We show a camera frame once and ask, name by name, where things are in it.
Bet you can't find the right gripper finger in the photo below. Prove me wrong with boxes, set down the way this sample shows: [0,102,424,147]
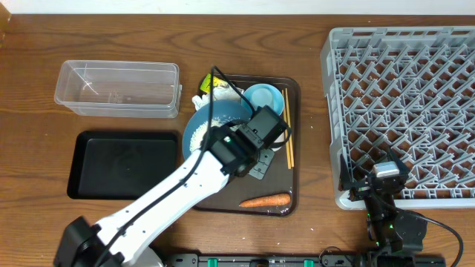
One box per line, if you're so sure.
[338,154,353,191]
[387,148,410,173]

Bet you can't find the orange carrot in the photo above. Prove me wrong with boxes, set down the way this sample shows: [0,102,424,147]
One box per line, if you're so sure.
[239,194,291,208]

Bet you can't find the dark blue plate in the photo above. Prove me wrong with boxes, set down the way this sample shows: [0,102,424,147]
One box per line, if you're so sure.
[182,100,251,159]

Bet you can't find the white tissue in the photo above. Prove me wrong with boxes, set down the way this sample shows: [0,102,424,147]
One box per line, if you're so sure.
[192,88,240,111]

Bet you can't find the pile of white rice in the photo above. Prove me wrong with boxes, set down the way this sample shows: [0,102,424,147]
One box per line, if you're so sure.
[189,118,232,152]

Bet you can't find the yellow silver snack wrapper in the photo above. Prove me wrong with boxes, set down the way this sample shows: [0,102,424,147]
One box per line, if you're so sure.
[200,73,229,93]

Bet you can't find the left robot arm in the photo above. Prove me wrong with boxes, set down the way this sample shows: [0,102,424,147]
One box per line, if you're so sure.
[53,106,290,267]

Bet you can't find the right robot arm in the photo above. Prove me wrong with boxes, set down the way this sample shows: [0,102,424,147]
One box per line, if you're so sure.
[338,149,427,267]

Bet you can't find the grey dishwasher rack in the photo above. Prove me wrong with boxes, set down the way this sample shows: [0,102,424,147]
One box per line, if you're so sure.
[321,26,474,210]

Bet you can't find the black waste tray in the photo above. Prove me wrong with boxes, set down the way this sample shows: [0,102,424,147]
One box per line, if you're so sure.
[67,131,178,200]

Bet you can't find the white cup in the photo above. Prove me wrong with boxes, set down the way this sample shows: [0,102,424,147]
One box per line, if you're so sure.
[270,132,286,151]

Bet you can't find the light blue cup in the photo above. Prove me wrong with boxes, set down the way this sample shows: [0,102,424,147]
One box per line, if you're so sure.
[249,88,273,108]

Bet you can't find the light blue bowl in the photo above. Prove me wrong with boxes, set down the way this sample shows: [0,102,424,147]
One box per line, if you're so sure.
[243,84,284,115]

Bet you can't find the wooden chopstick left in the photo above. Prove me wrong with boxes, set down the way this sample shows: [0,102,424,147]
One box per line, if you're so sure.
[281,88,292,170]

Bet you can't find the wooden chopstick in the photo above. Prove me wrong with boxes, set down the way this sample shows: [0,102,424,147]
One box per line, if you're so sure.
[281,88,292,170]
[284,88,295,169]

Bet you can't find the brown serving tray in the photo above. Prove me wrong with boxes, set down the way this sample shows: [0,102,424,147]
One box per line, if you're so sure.
[194,74,301,217]

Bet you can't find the wooden chopstick right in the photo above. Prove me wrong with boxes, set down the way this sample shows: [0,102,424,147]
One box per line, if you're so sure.
[284,88,295,169]

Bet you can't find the clear plastic bin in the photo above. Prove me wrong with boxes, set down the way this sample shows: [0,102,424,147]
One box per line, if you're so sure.
[54,60,182,119]

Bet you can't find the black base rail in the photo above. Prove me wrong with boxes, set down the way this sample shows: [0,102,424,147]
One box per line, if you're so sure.
[163,252,446,267]

